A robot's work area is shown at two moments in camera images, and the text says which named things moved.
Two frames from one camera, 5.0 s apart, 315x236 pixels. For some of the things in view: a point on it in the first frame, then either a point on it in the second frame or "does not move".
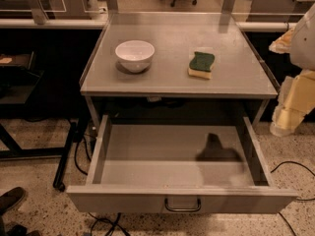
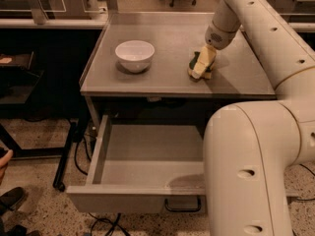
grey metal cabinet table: (176, 55) does not move
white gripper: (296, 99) to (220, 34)
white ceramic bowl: (135, 54) does not move
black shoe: (11, 198) does not move
